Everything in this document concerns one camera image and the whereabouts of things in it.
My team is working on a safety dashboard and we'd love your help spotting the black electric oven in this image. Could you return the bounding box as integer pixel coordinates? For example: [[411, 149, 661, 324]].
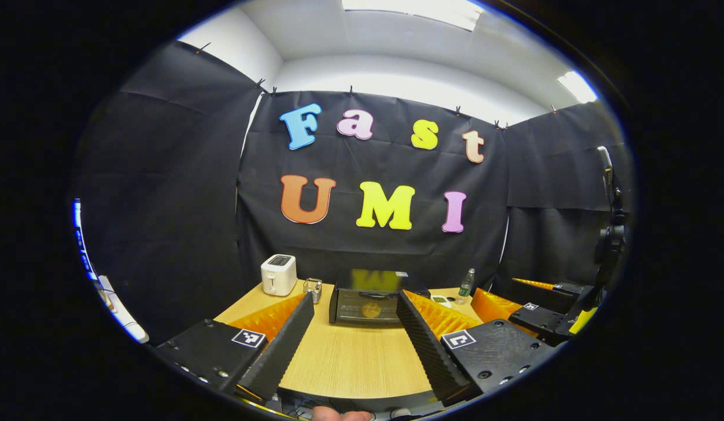
[[329, 268, 431, 326]]

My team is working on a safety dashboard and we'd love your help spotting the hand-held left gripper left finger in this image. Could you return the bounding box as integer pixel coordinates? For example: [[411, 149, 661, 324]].
[[153, 291, 316, 404]]

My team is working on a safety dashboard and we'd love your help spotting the white printed banner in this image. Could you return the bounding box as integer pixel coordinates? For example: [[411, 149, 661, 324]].
[[71, 198, 150, 344]]

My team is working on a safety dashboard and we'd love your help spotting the white toaster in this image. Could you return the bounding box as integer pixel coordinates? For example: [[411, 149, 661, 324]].
[[261, 254, 298, 297]]

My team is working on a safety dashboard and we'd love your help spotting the ceiling light panel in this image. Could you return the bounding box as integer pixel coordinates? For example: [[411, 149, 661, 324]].
[[558, 70, 598, 105]]

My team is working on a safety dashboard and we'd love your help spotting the black backdrop cloth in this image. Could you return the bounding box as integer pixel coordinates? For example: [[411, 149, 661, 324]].
[[73, 41, 635, 346]]

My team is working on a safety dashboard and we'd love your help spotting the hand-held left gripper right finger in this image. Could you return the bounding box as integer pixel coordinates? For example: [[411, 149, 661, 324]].
[[395, 289, 560, 405]]

